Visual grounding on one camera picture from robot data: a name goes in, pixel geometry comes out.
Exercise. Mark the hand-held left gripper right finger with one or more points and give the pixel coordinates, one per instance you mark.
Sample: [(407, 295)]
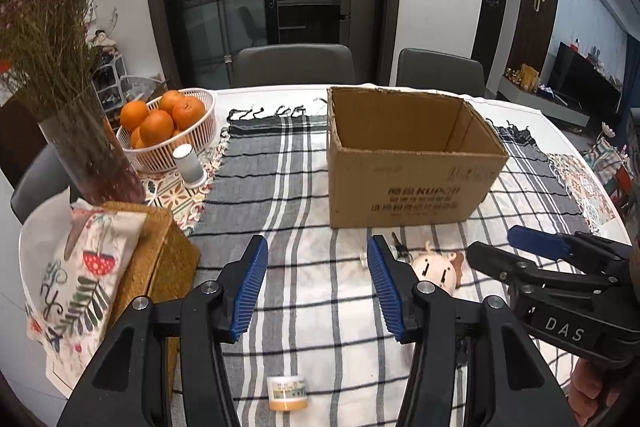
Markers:
[(387, 292)]

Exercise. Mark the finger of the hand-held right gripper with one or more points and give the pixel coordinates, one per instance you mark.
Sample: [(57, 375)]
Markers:
[(500, 263), (535, 238)]

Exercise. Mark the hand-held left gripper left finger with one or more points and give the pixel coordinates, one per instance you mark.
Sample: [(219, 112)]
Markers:
[(250, 287)]

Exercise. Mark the brown cardboard box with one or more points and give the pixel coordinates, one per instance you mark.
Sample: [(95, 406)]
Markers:
[(400, 187)]

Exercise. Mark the small cream jar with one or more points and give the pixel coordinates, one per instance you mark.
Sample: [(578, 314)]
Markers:
[(287, 394)]

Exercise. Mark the person's right hand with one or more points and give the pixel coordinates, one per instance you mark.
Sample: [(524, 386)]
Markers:
[(585, 389)]

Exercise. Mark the grey plaid tablecloth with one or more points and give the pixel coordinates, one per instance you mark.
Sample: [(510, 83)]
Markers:
[(300, 187)]

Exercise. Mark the white television cabinet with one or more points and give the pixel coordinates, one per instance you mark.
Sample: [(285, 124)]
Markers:
[(545, 104)]

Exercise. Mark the white cylinder speaker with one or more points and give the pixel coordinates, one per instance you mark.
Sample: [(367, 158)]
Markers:
[(190, 164)]

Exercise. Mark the white plastic fruit basket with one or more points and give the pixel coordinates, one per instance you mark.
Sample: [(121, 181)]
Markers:
[(200, 134)]

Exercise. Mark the yellow paper bag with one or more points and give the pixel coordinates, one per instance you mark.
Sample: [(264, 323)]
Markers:
[(530, 77)]

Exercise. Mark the blue curtain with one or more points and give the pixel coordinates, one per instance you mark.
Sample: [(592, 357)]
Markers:
[(631, 87)]

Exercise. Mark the pile of oranges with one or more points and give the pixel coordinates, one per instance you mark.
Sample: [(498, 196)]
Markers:
[(157, 127)]

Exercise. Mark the grey dining chair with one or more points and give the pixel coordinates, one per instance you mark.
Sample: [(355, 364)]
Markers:
[(440, 69), (37, 187), (292, 64)]

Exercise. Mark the white storage box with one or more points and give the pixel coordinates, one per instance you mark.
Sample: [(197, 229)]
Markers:
[(140, 87)]

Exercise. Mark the dark single door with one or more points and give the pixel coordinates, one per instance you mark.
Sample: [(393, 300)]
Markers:
[(492, 12)]

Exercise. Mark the dark wooden double door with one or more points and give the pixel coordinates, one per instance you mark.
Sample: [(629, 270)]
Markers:
[(535, 2)]

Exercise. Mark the white shoe shelf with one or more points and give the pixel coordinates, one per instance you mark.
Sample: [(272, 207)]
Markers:
[(107, 82)]

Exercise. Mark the dried purple flowers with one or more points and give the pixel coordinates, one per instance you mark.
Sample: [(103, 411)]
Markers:
[(40, 32)]

